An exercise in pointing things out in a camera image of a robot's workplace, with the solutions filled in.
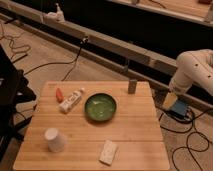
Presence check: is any black chair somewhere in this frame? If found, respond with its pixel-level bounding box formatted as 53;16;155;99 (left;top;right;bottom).
0;45;36;162

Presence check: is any black floor cable left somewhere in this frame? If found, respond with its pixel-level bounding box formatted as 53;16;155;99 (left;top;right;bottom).
0;20;90;82

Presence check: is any blue box on floor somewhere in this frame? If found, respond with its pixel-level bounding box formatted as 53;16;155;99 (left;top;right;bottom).
170;100;188;118

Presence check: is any white sponge block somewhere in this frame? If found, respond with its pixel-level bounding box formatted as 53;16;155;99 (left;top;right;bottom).
99;140;118;165

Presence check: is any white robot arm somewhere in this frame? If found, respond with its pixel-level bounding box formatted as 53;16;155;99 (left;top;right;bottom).
169;49;213;96

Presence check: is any green bowl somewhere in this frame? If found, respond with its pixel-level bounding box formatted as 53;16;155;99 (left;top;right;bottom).
84;93;117;122

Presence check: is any black floor cable right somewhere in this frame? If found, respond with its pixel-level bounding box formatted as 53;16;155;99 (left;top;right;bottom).
156;106;213;171

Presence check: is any white ceramic cup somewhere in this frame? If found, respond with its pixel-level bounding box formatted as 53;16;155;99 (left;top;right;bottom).
44;128;67;153

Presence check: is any orange carrot toy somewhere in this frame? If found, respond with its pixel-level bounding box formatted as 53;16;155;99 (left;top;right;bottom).
56;88;64;103

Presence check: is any wooden table board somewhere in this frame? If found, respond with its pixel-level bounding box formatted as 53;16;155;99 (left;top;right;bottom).
13;81;170;171

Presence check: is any white tube bottle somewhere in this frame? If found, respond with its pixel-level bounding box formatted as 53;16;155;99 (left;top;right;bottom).
59;88;85;113

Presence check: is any black floor cable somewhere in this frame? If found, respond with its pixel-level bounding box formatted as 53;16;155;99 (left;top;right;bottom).
156;106;213;171
0;20;90;82

